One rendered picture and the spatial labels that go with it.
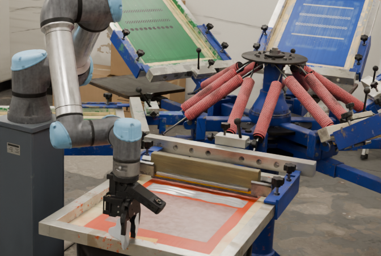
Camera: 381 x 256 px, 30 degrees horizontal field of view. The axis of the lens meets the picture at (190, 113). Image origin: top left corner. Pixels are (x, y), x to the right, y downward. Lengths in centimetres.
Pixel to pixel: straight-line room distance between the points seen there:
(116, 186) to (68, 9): 52
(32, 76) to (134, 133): 62
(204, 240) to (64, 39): 71
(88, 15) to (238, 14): 470
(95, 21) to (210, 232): 72
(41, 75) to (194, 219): 70
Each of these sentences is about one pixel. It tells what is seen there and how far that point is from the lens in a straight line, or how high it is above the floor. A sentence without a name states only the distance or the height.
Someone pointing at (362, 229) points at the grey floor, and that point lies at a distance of 481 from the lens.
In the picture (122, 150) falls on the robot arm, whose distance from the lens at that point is 192.
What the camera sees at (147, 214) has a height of 97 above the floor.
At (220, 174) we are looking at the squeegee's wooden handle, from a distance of 249.
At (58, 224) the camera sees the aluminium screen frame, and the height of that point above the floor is 101.
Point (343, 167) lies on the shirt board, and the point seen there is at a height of 92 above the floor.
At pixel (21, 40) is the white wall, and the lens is 788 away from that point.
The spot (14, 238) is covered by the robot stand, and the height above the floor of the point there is 78.
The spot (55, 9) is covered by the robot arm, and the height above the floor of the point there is 162.
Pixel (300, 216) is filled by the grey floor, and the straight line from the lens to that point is 488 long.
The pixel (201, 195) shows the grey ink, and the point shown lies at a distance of 246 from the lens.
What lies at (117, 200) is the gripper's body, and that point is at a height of 114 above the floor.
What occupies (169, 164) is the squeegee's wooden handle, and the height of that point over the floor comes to 104.
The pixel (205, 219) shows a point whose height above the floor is 97.
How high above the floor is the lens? 188
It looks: 15 degrees down
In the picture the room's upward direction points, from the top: 3 degrees clockwise
